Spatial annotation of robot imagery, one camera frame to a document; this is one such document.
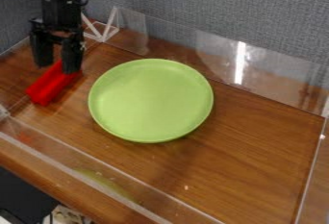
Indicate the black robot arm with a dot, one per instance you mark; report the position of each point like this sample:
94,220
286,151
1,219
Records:
59,27

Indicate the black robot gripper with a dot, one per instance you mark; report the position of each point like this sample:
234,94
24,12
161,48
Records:
58,26

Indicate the red block carrot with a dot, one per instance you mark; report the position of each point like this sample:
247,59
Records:
47,87

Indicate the green round plate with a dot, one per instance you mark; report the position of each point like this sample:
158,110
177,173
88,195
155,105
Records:
150,100

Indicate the clear acrylic triangle bracket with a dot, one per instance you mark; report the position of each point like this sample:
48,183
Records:
100,31

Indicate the black box under table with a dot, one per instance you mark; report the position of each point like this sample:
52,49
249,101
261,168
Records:
23,200

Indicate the clear acrylic enclosure wall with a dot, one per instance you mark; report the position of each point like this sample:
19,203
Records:
251,167

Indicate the white power strip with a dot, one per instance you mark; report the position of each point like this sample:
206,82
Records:
63,215

